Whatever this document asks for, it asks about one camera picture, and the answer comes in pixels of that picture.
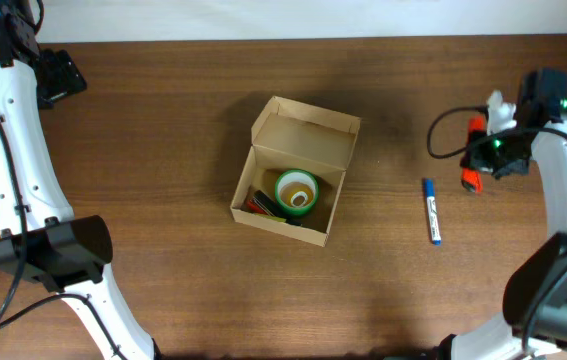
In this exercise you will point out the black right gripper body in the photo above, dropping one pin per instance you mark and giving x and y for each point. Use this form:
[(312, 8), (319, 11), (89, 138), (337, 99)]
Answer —
[(499, 153)]

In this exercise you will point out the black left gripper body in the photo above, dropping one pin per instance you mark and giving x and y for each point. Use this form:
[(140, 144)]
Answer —
[(57, 79)]

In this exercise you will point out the orange utility knife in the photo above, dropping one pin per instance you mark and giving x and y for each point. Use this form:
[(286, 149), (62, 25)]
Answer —
[(470, 178)]

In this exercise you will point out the small yellow tape roll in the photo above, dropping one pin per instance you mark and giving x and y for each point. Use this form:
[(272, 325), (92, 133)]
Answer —
[(297, 195)]

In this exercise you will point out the green tape roll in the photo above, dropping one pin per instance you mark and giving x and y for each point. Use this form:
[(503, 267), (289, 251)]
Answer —
[(296, 175)]

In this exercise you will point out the brown cardboard box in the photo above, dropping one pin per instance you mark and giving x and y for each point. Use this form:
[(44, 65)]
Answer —
[(288, 135)]

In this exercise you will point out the yellow highlighter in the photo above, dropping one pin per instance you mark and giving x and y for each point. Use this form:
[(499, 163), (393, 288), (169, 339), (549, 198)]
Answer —
[(280, 219)]

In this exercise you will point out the orange black stapler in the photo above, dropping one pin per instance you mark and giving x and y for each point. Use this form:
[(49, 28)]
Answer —
[(260, 199)]

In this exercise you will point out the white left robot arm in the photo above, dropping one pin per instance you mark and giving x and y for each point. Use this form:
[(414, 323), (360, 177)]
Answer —
[(41, 239)]

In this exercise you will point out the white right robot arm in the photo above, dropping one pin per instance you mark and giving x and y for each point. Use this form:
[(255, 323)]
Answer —
[(533, 321)]

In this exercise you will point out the blue white marker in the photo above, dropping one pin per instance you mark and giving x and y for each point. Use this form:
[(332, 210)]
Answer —
[(434, 227)]

